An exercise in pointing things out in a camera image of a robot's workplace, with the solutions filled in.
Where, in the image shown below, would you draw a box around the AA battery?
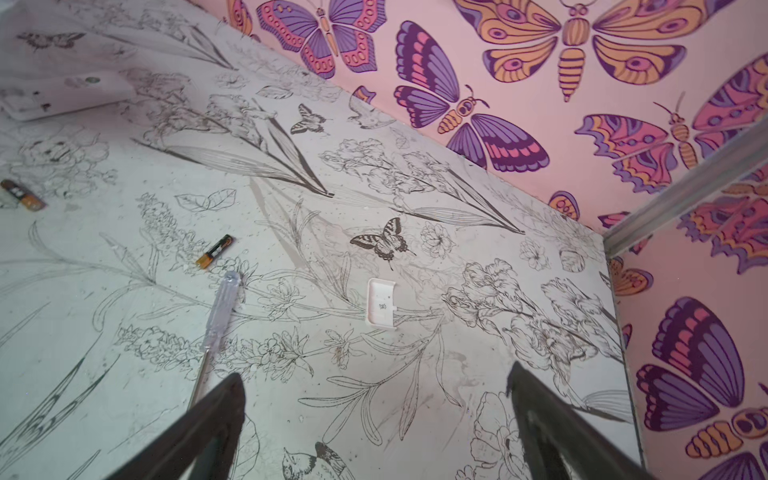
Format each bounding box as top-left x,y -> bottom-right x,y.
1,179 -> 46,211
195,234 -> 235,270

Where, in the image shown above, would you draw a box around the white remote control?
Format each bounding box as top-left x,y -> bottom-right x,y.
1,71 -> 136,121

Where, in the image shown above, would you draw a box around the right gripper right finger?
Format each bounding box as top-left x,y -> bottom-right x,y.
506,362 -> 652,480

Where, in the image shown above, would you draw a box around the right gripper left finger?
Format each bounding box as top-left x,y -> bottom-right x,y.
110,373 -> 246,480

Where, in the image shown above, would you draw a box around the battery cover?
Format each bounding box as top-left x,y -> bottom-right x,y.
365,278 -> 397,330

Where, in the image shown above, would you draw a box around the screwdriver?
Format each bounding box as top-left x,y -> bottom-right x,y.
187,270 -> 241,410

